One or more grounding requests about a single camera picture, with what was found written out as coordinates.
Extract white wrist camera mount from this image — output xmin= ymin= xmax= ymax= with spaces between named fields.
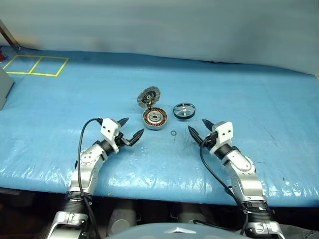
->
xmin=100 ymin=118 xmax=121 ymax=153
xmin=208 ymin=121 xmax=234 ymax=154

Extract grey segmented motor cover disc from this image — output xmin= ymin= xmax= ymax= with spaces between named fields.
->
xmin=137 ymin=85 xmax=161 ymax=109

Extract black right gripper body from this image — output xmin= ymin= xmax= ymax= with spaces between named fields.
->
xmin=202 ymin=131 xmax=219 ymax=148

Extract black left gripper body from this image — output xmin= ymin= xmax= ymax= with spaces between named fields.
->
xmin=117 ymin=132 xmax=133 ymax=147

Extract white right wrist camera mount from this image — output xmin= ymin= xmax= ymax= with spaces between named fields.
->
xmin=208 ymin=121 xmax=234 ymax=154

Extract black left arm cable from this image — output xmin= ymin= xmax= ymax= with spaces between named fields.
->
xmin=77 ymin=117 xmax=103 ymax=239

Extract metal frame post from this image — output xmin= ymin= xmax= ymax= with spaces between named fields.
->
xmin=0 ymin=18 xmax=21 ymax=51

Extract silver motor stator copper windings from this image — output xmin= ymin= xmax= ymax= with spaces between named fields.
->
xmin=142 ymin=107 xmax=168 ymax=130

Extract blue plastic table cover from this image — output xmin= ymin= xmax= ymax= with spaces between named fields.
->
xmin=0 ymin=44 xmax=319 ymax=208

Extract yellow tape squares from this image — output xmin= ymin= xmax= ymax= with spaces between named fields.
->
xmin=2 ymin=54 xmax=70 ymax=76

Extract black-rimmed silver spoked rotor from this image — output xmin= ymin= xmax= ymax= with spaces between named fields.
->
xmin=172 ymin=102 xmax=197 ymax=121

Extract grey metal box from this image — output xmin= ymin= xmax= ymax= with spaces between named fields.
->
xmin=0 ymin=66 xmax=15 ymax=111

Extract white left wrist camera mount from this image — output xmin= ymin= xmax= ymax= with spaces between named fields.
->
xmin=100 ymin=118 xmax=121 ymax=153

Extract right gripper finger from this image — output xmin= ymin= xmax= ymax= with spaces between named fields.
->
xmin=187 ymin=125 xmax=204 ymax=145
xmin=202 ymin=119 xmax=215 ymax=132

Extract dark grey rounded shape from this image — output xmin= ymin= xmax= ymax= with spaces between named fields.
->
xmin=108 ymin=207 xmax=138 ymax=238
xmin=177 ymin=211 xmax=209 ymax=225

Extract grey robot torso cover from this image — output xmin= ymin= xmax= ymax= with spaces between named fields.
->
xmin=104 ymin=222 xmax=250 ymax=239

